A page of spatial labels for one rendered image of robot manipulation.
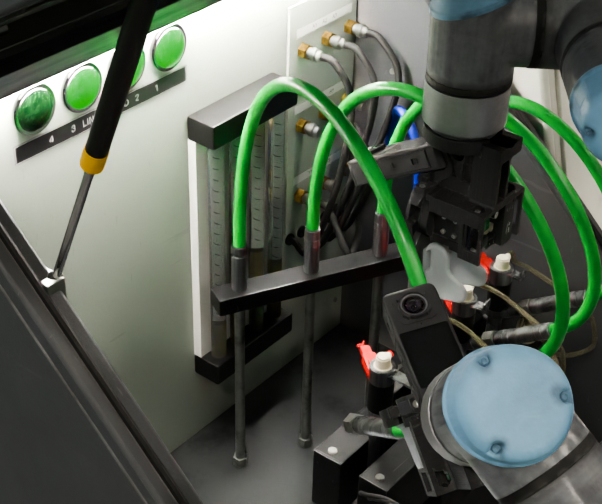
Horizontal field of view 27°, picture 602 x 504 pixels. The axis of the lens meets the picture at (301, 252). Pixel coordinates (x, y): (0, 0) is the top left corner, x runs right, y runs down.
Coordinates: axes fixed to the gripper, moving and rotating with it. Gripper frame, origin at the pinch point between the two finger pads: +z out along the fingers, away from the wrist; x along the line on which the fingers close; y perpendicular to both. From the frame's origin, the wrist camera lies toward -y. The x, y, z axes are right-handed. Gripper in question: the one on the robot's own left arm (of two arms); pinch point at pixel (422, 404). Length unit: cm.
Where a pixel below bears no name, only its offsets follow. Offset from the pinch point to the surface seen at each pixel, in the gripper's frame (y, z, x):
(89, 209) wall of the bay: -30.0, 15.5, -23.2
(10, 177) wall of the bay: -32.7, 4.9, -28.8
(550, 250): -9.8, 6.1, 17.8
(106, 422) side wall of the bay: -7.1, -5.6, -26.3
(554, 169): -17.8, 10.1, 22.4
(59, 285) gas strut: -19.3, -5.9, -26.6
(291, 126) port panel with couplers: -37, 35, 2
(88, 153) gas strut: -25.0, -21.0, -20.3
